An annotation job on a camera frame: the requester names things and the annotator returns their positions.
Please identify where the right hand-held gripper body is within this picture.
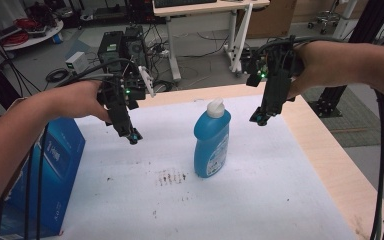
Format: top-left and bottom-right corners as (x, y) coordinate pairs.
(246, 35), (306, 115)

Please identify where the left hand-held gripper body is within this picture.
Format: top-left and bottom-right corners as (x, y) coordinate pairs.
(96, 62), (156, 138)

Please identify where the blue detergent bottle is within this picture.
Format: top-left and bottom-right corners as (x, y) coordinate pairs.
(193, 97), (232, 179)

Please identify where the blue cardboard box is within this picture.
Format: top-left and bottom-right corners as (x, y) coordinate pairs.
(0, 116), (86, 240)

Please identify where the person's left hand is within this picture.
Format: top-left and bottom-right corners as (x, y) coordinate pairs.
(46, 79), (112, 123)

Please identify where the person's right hand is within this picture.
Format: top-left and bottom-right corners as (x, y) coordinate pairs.
(287, 41), (343, 98)

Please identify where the black computer tower green label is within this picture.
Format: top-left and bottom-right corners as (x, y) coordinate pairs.
(97, 30), (126, 75)

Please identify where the small white box device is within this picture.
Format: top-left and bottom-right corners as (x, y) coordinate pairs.
(64, 51), (90, 73)

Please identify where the brown cardboard box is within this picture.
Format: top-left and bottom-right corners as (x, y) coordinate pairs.
(236, 0), (298, 40)

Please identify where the white table mat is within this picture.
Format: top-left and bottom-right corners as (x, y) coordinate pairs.
(59, 94), (358, 240)

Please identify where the office chair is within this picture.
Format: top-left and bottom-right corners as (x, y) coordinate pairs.
(307, 0), (344, 35)

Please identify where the grey floor mat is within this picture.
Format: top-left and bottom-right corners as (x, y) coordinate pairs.
(302, 85), (384, 149)

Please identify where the white desk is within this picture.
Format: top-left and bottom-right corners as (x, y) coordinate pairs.
(152, 0), (272, 83)

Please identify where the round white table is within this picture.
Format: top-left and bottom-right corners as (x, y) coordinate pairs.
(0, 17), (65, 52)

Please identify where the black metal stand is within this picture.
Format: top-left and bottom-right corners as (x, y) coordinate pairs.
(308, 0), (384, 118)

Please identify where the black keyboard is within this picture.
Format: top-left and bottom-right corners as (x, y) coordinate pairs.
(153, 0), (218, 9)

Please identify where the coiled black floor cable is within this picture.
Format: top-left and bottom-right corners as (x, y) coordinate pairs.
(45, 67), (70, 84)

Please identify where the left gripper black cable bundle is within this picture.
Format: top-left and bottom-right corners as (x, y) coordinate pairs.
(0, 57), (138, 240)

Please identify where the red cable coil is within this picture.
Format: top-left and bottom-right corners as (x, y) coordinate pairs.
(0, 30), (30, 47)

